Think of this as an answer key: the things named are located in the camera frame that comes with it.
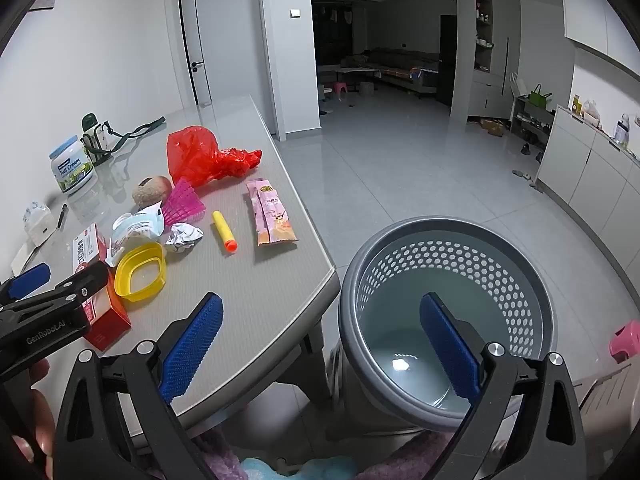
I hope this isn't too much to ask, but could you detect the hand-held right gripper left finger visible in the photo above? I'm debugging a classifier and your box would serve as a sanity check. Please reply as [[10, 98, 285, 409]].
[[55, 292, 225, 480]]

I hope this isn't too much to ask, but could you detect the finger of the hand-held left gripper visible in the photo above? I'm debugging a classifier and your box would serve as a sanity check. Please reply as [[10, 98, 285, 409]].
[[0, 262, 52, 306], [0, 260, 111, 318]]

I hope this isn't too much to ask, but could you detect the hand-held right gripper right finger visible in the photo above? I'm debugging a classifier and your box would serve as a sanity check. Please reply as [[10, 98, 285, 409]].
[[419, 291, 587, 480]]

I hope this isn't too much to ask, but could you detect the red cardboard box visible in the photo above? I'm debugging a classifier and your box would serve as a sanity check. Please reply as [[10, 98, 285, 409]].
[[72, 223, 132, 352]]

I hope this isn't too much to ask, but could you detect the yellow plastic ring lid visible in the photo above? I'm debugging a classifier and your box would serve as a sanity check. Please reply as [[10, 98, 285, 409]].
[[114, 242, 168, 303]]

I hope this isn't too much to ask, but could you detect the light blue snack packet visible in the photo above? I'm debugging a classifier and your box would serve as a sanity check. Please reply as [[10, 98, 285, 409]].
[[106, 201, 165, 267]]

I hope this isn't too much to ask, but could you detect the grey perforated waste basket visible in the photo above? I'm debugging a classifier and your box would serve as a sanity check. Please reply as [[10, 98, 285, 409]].
[[337, 216, 557, 433]]

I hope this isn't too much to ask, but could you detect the white paper ball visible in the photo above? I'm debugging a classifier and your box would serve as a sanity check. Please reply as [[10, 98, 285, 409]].
[[164, 224, 204, 255]]

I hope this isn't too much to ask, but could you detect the yellow foam dart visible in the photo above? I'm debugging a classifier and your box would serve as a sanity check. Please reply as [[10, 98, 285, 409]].
[[212, 209, 238, 252]]

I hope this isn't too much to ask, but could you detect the pink snack packet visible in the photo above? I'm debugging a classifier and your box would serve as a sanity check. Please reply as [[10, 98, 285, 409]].
[[244, 178, 299, 248]]

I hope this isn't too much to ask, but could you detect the person's left hand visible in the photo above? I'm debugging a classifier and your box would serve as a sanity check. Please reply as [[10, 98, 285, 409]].
[[7, 357, 57, 478]]

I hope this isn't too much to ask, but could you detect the clear plastic wrapped pack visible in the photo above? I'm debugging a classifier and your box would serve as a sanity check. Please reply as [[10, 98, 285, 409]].
[[22, 201, 56, 247]]

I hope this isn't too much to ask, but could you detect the purple fuzzy clothing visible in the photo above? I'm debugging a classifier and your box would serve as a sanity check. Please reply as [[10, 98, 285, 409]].
[[190, 425, 451, 480]]

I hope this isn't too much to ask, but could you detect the brown coconut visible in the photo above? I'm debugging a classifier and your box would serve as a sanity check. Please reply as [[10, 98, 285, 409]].
[[131, 175, 173, 208]]

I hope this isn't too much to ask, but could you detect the milk powder can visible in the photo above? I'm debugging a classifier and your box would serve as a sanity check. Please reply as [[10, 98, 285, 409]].
[[48, 135, 98, 195]]

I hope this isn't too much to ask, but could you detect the pink plastic shuttlecock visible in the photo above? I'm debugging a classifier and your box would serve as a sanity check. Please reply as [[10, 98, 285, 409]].
[[161, 178, 207, 227]]

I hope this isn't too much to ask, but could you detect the beige plastic chair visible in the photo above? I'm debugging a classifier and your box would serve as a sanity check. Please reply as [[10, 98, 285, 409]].
[[572, 360, 640, 441]]

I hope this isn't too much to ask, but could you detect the light blue fuzzy cloth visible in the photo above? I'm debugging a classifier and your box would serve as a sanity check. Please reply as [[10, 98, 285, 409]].
[[240, 456, 361, 480]]

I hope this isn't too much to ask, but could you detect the red plastic bag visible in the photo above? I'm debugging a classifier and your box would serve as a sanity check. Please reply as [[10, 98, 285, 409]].
[[166, 126, 264, 188]]

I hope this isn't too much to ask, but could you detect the white sideboard cabinet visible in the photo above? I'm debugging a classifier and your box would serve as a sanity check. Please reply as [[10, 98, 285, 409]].
[[537, 105, 640, 256]]

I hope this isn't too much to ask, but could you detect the shoe rack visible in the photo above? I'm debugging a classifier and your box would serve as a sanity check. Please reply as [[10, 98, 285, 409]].
[[510, 92, 556, 161]]

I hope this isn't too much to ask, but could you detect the tall shelf cabinet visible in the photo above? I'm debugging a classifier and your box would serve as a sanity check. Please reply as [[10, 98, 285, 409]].
[[467, 0, 521, 123]]

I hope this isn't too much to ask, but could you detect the green bag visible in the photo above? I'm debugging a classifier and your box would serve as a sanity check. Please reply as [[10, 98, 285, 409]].
[[527, 84, 553, 109]]

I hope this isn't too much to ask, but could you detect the dark door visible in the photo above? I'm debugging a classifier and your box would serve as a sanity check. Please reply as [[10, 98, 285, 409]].
[[439, 15, 458, 106]]

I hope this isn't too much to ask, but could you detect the white door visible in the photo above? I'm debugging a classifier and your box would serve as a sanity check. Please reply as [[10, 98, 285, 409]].
[[178, 0, 261, 107]]

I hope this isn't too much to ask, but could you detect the low coffee table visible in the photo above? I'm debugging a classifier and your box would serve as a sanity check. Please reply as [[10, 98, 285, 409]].
[[340, 66, 383, 86]]

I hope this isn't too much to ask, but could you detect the dark sofa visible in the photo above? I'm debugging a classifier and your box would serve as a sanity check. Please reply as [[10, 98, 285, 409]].
[[367, 47, 443, 93]]

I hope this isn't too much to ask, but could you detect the water bottle with green strap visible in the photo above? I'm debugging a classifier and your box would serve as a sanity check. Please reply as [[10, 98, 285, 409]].
[[81, 113, 167, 168]]

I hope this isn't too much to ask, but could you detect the white wall cabinet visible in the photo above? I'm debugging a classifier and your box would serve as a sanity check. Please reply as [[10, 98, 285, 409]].
[[555, 0, 640, 86]]

